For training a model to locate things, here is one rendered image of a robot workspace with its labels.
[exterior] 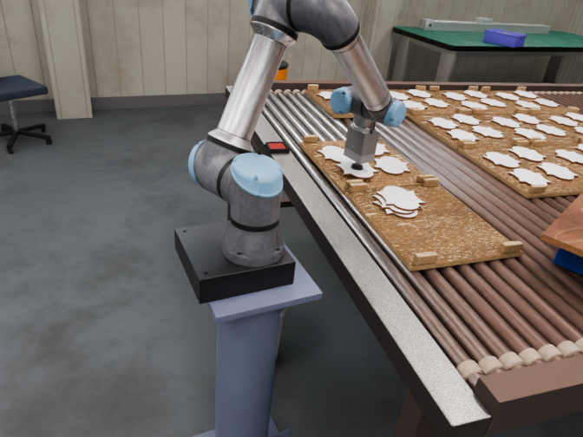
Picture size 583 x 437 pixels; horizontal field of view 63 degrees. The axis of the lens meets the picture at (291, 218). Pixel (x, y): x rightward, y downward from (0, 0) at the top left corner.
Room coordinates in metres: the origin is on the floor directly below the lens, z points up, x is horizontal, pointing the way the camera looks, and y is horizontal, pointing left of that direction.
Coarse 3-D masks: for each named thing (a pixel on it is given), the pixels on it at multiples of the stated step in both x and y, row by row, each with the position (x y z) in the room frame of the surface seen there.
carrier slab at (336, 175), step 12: (300, 144) 1.72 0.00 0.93; (312, 144) 1.73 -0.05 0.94; (324, 144) 1.74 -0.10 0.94; (336, 144) 1.75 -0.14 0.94; (384, 144) 1.81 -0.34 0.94; (312, 156) 1.61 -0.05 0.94; (384, 156) 1.68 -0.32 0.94; (396, 156) 1.69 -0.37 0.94; (324, 168) 1.51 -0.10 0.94; (336, 168) 1.52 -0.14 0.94; (408, 168) 1.59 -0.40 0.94; (336, 180) 1.42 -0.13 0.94; (372, 180) 1.45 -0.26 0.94; (384, 180) 1.46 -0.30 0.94; (396, 180) 1.47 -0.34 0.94; (408, 180) 1.48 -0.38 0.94
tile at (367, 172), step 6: (342, 162) 1.52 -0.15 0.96; (348, 162) 1.53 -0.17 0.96; (354, 162) 1.53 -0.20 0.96; (342, 168) 1.47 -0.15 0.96; (348, 168) 1.47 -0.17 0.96; (366, 168) 1.49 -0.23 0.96; (372, 168) 1.50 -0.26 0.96; (348, 174) 1.44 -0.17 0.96; (354, 174) 1.43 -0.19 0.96; (360, 174) 1.43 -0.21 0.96; (366, 174) 1.44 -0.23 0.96; (372, 174) 1.45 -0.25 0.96
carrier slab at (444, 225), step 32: (352, 192) 1.35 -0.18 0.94; (416, 192) 1.39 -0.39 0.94; (448, 192) 1.42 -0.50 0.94; (384, 224) 1.17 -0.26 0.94; (416, 224) 1.19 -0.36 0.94; (448, 224) 1.21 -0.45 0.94; (480, 224) 1.23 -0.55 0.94; (448, 256) 1.04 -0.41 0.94; (480, 256) 1.05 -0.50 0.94; (512, 256) 1.09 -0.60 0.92
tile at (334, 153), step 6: (318, 150) 1.65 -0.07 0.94; (324, 150) 1.66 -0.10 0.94; (330, 150) 1.66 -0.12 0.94; (336, 150) 1.67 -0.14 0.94; (342, 150) 1.67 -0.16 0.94; (324, 156) 1.60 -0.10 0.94; (330, 156) 1.60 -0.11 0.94; (336, 156) 1.61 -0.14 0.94; (342, 156) 1.61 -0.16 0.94; (336, 162) 1.57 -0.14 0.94
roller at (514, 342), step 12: (288, 108) 2.25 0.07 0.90; (300, 120) 2.08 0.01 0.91; (312, 132) 1.93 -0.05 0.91; (444, 276) 0.99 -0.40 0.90; (456, 276) 0.98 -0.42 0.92; (456, 288) 0.94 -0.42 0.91; (468, 288) 0.93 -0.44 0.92; (468, 300) 0.90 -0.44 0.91; (480, 300) 0.89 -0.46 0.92; (480, 312) 0.86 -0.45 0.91; (492, 312) 0.85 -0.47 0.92; (492, 324) 0.82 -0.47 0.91; (504, 324) 0.81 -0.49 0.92; (504, 336) 0.78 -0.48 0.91; (516, 336) 0.78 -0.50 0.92; (516, 348) 0.75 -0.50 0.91; (528, 348) 0.75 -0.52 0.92; (528, 360) 0.71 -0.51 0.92; (540, 360) 0.71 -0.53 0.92
